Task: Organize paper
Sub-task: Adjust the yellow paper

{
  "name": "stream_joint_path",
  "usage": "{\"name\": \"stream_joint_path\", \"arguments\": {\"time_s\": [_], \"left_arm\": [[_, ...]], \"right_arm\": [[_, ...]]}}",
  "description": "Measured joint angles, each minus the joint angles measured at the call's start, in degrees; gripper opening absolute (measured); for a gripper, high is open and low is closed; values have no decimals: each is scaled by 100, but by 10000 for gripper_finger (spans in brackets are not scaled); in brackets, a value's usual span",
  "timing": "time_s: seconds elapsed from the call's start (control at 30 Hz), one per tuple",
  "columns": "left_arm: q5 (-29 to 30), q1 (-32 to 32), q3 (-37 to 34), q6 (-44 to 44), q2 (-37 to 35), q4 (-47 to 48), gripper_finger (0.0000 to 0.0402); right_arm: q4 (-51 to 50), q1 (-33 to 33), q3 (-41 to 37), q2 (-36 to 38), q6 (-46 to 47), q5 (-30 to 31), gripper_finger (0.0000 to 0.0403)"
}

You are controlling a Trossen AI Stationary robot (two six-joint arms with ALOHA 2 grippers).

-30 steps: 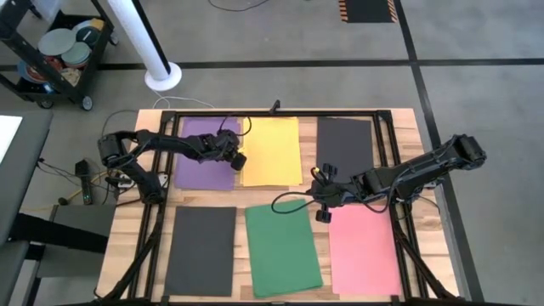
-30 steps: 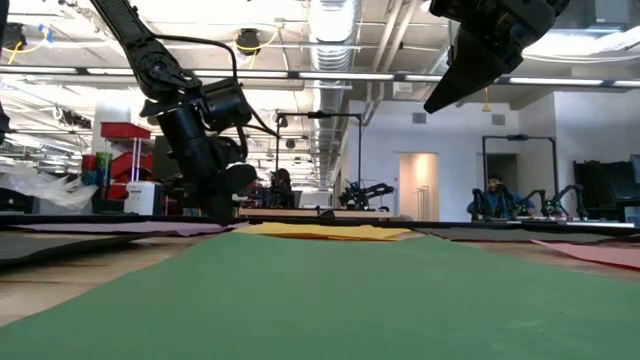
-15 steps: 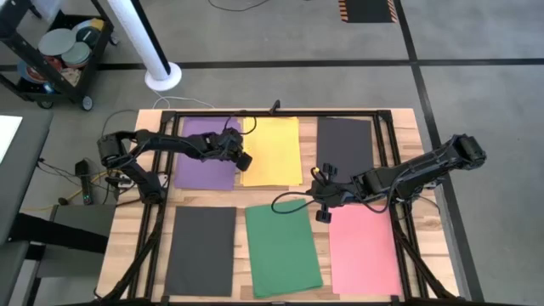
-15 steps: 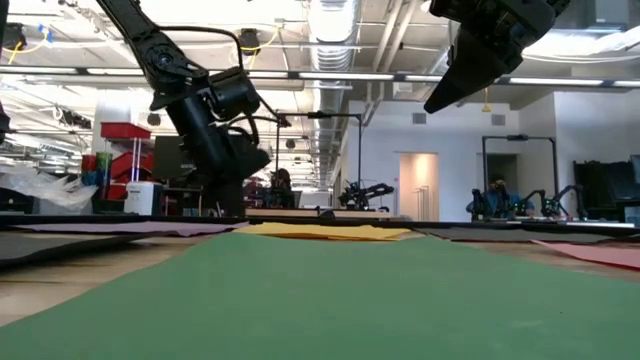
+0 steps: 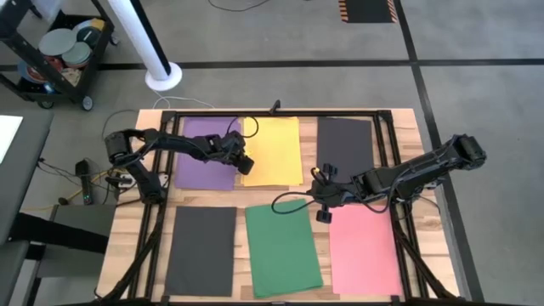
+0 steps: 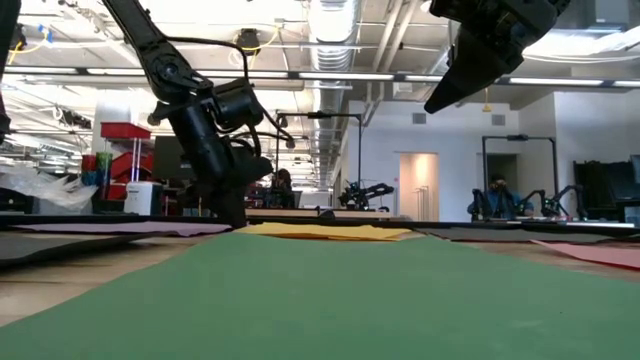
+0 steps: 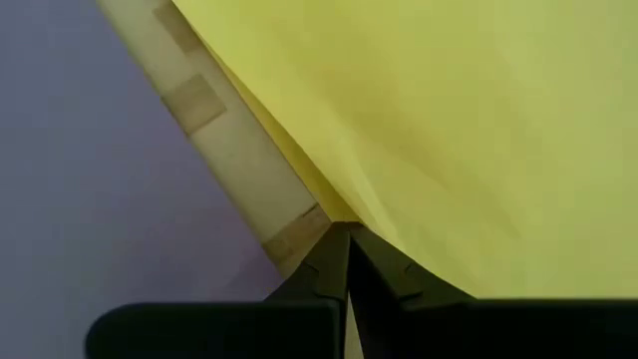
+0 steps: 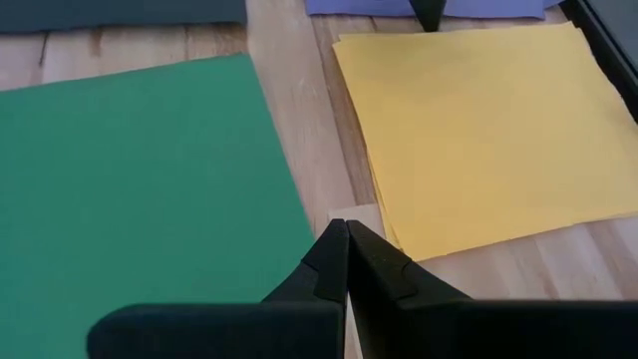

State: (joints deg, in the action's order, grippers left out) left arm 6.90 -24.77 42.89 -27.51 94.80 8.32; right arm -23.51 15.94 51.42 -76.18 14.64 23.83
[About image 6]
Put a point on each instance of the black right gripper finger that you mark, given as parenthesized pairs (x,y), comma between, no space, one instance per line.
(470,92)
(480,60)

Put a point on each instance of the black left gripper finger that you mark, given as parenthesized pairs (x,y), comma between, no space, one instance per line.
(239,207)
(226,207)

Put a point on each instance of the yellow paper sheet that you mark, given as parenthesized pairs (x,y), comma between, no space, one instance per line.
(320,230)
(350,238)

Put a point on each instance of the purple paper sheet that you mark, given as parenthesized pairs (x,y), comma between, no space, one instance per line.
(125,228)

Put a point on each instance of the green paper sheet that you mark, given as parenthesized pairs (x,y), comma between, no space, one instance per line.
(320,300)

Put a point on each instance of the pink paper sheet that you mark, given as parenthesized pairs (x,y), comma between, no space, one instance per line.
(600,255)

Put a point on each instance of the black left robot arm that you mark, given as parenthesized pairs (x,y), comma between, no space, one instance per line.
(160,65)

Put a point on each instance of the black background robot arm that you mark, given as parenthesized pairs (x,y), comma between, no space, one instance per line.
(370,190)

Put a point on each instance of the person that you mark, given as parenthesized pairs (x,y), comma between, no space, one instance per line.
(282,180)
(500,197)

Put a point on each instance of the black monitor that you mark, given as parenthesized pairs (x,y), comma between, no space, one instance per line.
(162,157)

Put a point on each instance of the white box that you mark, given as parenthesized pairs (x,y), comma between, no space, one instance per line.
(144,200)

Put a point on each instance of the red bin rack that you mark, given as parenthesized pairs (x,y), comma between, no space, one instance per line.
(125,131)

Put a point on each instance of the long ceiling light bar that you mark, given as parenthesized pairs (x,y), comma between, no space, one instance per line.
(345,76)

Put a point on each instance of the green cup stack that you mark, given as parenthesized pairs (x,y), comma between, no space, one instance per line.
(104,162)

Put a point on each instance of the black ceiling device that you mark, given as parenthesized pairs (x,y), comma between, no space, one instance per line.
(19,37)
(248,40)

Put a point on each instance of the blue cup stack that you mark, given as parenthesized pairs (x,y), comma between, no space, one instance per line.
(92,178)

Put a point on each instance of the background robot arms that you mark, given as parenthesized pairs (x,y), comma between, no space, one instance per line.
(555,202)

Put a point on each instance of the red cup stack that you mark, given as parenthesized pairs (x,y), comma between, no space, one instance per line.
(89,164)

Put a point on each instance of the black cabinet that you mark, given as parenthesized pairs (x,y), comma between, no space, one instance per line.
(605,190)

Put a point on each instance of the clear plastic sheet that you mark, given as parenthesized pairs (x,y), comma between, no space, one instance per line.
(50,190)

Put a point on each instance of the grey wall vent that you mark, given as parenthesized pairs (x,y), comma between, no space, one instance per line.
(419,118)

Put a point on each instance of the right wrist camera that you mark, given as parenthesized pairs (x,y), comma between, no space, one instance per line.
(450,10)

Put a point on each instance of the black frame bracket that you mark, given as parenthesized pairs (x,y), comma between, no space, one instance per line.
(327,215)

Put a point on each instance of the black camera stand frame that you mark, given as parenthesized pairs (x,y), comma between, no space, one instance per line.
(320,114)

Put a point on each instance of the black aluminium table frame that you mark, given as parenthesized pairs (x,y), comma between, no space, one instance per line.
(100,218)

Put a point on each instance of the silver ceiling duct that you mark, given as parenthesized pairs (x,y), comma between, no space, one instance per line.
(332,30)

